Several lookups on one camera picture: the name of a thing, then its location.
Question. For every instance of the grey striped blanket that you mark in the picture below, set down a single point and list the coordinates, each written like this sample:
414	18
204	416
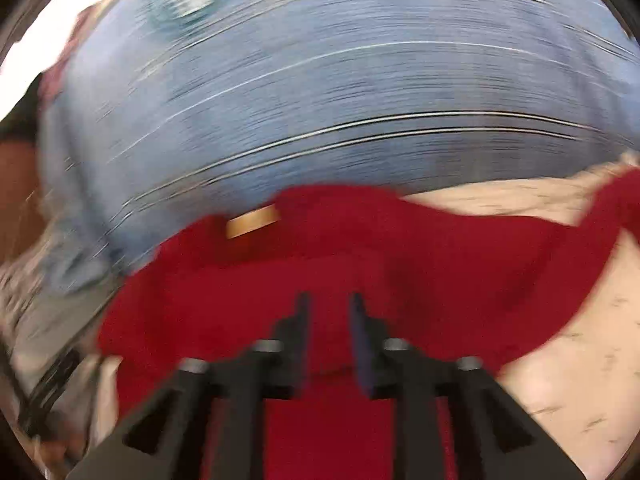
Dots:
52	300

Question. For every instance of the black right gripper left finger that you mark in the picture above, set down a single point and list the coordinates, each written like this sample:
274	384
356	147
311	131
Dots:
207	419

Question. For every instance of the red small sweater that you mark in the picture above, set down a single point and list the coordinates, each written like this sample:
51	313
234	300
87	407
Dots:
488	286

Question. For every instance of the white floral bed sheet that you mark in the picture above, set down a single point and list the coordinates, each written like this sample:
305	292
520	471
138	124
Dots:
582	386

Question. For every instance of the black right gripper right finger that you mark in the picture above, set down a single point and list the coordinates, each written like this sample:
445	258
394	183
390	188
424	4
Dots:
452	419

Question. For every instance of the blue plaid quilt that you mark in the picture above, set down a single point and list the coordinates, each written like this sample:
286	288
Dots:
169	110

